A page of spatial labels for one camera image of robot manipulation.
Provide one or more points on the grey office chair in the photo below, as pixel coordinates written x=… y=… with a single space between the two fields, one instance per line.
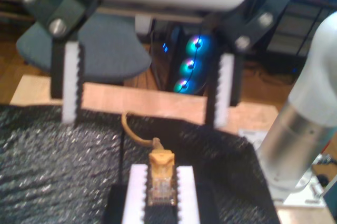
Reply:
x=110 y=50

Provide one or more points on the dark shelving unit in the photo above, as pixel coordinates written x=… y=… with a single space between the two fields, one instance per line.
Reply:
x=289 y=29

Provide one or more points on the black bubble wrap mat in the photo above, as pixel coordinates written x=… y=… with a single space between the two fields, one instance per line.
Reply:
x=52 y=168

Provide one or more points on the black computer tower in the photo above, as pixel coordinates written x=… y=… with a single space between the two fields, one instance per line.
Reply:
x=192 y=66

